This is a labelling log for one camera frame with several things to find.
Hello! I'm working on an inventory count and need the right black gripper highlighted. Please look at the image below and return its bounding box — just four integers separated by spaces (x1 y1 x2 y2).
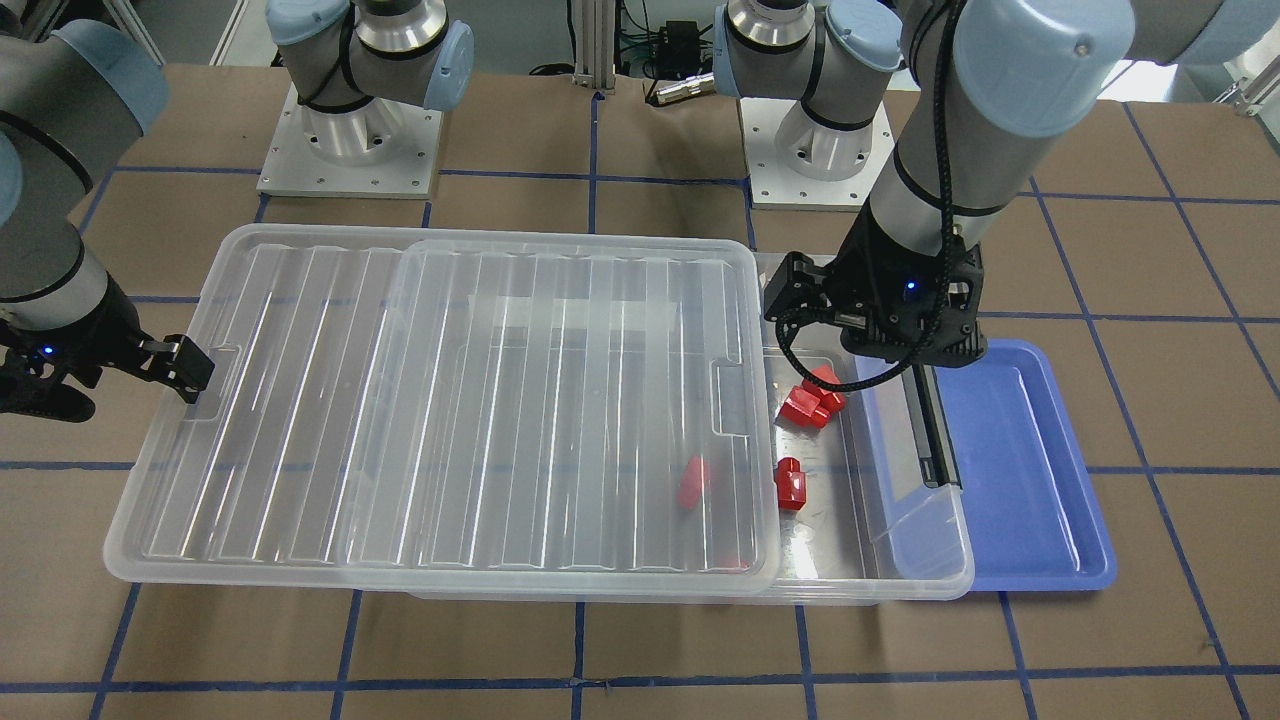
1 281 215 421

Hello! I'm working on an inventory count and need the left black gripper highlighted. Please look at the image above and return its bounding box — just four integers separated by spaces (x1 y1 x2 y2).
764 215 988 368

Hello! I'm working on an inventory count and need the clear plastic box lid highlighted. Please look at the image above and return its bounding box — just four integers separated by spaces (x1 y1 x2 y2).
102 224 781 602

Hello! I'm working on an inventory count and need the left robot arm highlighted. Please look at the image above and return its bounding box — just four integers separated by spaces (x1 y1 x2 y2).
713 1 1277 370

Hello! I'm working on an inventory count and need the red block pair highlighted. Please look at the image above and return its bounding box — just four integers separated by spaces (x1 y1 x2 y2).
806 364 847 413
777 386 831 429

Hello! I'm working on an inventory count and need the clear plastic storage box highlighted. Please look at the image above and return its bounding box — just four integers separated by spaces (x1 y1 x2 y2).
352 241 913 603

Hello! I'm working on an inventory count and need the blue plastic tray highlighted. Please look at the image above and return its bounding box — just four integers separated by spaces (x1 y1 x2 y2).
860 338 1117 594

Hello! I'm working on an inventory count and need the red block under lid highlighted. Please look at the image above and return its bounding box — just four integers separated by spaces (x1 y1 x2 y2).
676 455 716 512

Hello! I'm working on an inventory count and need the black power adapter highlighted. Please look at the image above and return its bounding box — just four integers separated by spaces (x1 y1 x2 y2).
659 20 701 67

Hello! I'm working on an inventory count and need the black box latch handle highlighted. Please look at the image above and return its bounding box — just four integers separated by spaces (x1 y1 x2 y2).
906 364 963 489

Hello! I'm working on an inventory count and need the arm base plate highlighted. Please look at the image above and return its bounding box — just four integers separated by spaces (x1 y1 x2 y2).
739 97 893 213
256 87 445 200

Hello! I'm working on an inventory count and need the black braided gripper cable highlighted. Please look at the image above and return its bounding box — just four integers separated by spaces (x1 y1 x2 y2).
774 0 972 393

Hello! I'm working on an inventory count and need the aluminium frame post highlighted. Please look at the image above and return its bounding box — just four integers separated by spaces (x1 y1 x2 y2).
570 1 620 95

